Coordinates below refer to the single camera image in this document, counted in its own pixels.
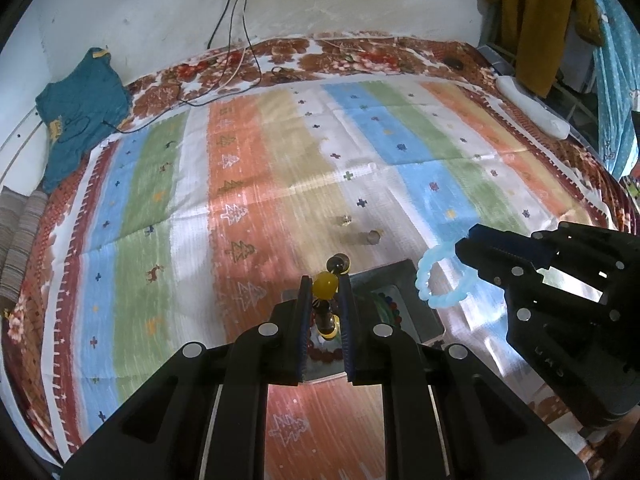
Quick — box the white cable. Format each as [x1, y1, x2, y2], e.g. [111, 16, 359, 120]
[197, 42, 251, 94]

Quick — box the yellow and dark bead bracelet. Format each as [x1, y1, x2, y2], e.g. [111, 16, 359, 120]
[310, 254, 351, 342]

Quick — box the white bed headboard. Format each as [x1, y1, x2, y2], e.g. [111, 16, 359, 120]
[0, 105, 51, 186]

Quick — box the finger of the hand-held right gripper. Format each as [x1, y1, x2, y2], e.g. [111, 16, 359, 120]
[456, 241, 545, 322]
[466, 223, 545, 262]

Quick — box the striped colourful mat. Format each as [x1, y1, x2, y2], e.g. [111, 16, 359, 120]
[42, 77, 622, 467]

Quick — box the black cable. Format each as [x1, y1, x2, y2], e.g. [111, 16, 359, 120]
[206, 0, 240, 52]
[65, 0, 266, 136]

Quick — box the striped brown cushion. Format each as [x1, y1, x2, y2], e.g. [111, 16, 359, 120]
[0, 185, 49, 312]

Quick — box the white bolster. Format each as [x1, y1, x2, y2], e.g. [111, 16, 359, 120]
[495, 75, 571, 140]

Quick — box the light blue printed cloth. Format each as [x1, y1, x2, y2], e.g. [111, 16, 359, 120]
[587, 0, 640, 182]

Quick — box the dark red bead bracelet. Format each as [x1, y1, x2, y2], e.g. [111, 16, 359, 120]
[307, 335, 346, 362]

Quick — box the green jade bangle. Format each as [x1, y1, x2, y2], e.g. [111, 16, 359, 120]
[372, 300, 401, 329]

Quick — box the mustard yellow garment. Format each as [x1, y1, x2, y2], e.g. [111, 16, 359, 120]
[479, 0, 606, 99]

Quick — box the brown floral blanket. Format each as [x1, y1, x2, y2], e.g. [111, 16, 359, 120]
[0, 30, 640, 462]

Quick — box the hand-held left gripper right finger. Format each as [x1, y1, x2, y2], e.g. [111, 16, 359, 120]
[339, 275, 591, 480]

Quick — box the light blue bracelet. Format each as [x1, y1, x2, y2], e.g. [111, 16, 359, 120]
[415, 232, 484, 310]

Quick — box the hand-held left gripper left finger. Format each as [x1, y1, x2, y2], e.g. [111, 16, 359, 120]
[60, 275, 313, 480]

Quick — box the teal garment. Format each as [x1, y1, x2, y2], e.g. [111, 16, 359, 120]
[35, 47, 134, 194]

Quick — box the multicolour bead bracelet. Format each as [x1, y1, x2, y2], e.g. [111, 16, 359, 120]
[377, 287, 404, 321]

